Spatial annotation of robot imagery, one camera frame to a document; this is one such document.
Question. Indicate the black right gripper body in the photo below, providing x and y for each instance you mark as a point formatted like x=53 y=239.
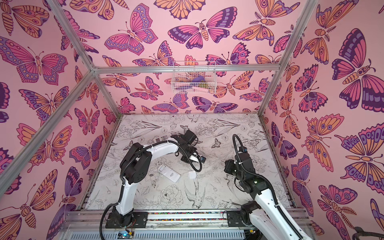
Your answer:
x=229 y=167

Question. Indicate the long white remote control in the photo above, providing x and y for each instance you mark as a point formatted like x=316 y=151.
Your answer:
x=169 y=173

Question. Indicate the small white remote control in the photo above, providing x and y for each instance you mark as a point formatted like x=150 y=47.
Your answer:
x=160 y=138

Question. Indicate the white battery cover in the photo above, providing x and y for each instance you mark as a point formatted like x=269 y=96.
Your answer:
x=192 y=175

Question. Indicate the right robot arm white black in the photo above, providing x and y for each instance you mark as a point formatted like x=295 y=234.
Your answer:
x=264 y=211

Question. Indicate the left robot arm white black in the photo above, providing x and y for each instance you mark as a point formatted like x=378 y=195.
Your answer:
x=134 y=168

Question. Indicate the purple item in basket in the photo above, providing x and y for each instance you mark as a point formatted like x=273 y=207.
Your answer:
x=199 y=79

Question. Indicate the green circuit board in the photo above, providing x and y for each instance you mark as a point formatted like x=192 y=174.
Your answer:
x=124 y=235

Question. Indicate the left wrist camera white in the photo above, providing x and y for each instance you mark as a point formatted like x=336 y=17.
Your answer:
x=197 y=158

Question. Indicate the white wire basket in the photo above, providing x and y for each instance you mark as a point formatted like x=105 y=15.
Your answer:
x=194 y=77

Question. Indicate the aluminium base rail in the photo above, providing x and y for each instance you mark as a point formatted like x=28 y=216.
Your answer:
x=162 y=225

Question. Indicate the aluminium cage frame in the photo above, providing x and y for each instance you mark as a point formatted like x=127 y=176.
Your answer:
x=93 y=74

